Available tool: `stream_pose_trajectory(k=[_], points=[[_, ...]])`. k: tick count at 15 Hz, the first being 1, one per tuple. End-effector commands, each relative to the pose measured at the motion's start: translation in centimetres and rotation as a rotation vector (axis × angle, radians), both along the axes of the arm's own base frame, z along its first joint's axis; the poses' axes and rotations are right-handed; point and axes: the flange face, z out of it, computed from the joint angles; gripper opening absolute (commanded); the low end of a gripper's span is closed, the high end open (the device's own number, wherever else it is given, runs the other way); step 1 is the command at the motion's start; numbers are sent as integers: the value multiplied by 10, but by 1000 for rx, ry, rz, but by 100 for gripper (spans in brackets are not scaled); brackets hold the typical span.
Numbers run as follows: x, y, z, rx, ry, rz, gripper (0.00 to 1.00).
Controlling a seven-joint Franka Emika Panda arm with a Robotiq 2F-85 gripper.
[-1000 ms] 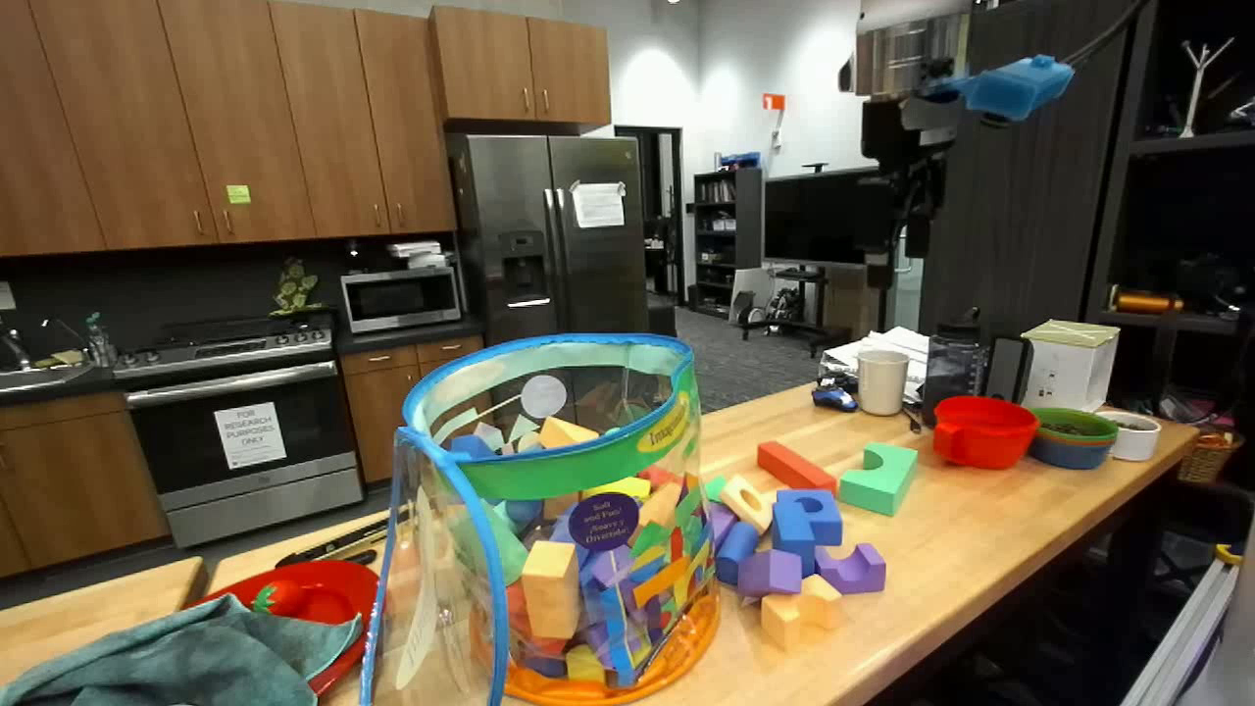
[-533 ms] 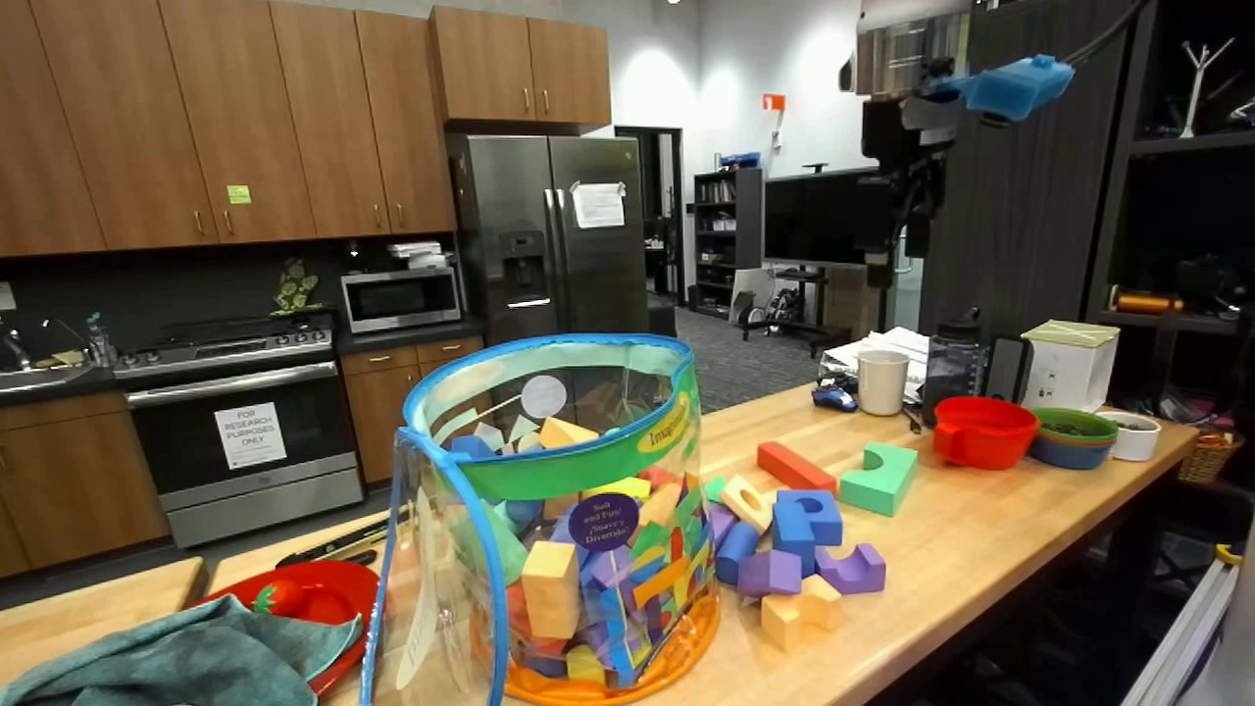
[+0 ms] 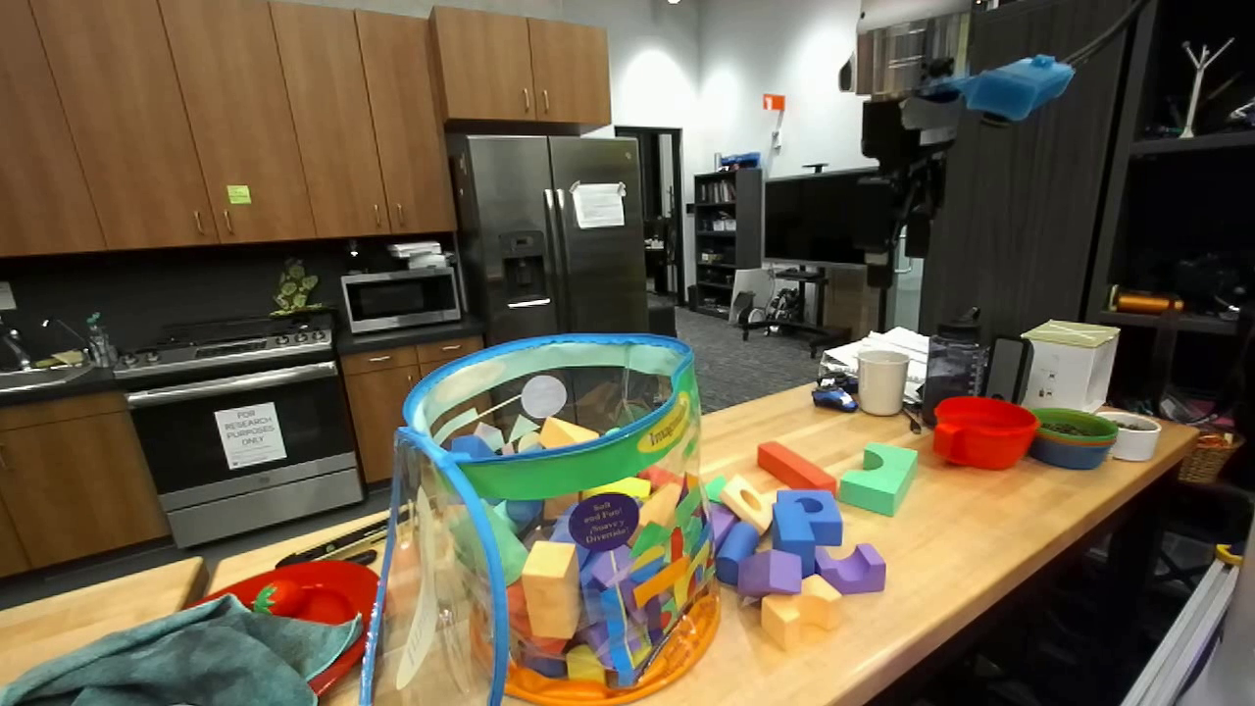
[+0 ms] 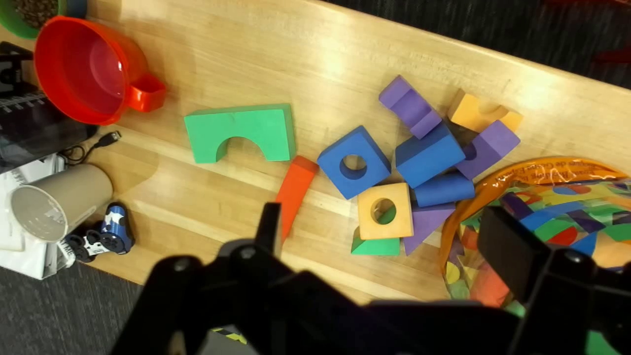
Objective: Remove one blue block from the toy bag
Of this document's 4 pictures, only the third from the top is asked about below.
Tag purple arch foam block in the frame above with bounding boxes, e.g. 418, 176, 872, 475
817, 542, 891, 601

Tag folded white towels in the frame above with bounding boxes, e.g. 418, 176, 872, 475
385, 236, 453, 274

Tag white paper on fridge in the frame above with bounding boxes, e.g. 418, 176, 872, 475
570, 176, 632, 236

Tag white cardboard box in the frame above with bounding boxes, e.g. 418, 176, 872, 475
1018, 317, 1125, 416

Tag cream foam block with hole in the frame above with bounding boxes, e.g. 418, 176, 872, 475
719, 473, 779, 538

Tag wooden cabinet above fridge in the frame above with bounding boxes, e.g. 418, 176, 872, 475
431, 6, 617, 131

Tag black shelving unit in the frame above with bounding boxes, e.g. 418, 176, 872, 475
1083, 0, 1255, 445

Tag wooden cabinet under microwave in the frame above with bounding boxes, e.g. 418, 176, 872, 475
338, 333, 486, 492

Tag red rectangular foam block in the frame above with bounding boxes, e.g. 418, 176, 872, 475
751, 440, 840, 497

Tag white branched stand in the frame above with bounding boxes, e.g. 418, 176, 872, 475
1174, 37, 1239, 142

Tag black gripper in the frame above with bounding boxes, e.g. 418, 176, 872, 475
857, 92, 964, 258

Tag brown wicker basket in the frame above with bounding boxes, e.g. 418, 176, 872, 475
1174, 427, 1247, 492

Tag tan foam block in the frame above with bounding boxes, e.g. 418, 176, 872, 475
797, 573, 847, 636
757, 592, 808, 657

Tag wooden cabinet under sink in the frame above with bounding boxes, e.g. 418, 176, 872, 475
0, 388, 171, 586

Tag stainless oven range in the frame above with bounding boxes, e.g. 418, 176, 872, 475
115, 317, 370, 555

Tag white paper on oven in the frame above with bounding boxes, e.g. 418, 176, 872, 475
210, 398, 290, 475

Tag green potted plant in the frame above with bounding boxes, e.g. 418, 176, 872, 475
269, 257, 327, 324

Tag small purple foam block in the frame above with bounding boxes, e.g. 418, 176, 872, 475
702, 501, 741, 550

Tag white plastic bowl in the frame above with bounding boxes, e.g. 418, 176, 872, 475
1094, 408, 1166, 466

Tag stainless steel fridge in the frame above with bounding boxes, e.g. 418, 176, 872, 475
447, 131, 653, 346

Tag blue notched foam block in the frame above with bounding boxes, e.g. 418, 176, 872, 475
767, 488, 847, 558

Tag white paper stack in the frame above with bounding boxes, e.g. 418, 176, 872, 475
819, 326, 934, 405

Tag red plastic bowl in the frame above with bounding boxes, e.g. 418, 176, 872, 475
928, 392, 1042, 475

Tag wooden upper cabinets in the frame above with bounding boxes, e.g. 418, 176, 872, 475
0, 0, 460, 258

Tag green arch foam block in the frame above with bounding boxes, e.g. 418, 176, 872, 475
834, 440, 920, 517

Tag stainless microwave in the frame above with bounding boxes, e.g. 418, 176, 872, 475
338, 262, 465, 338

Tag blue computer mouse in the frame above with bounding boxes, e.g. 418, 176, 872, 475
808, 376, 863, 416

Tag blue plastic bowl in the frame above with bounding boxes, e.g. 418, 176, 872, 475
1032, 436, 1117, 475

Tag white mug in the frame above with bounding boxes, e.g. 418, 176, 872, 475
855, 348, 914, 420

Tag green plastic bowl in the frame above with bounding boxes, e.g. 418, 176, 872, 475
1032, 405, 1120, 454

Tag teal cloth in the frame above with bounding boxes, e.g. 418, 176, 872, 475
0, 595, 370, 706

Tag black television screen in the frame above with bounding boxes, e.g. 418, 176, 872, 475
759, 169, 906, 271

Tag black standing device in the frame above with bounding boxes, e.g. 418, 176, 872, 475
980, 333, 1036, 408

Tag white leaning panel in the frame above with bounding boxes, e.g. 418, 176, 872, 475
1120, 563, 1247, 706

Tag blue wrapped wrist camera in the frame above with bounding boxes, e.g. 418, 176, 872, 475
919, 50, 1077, 131

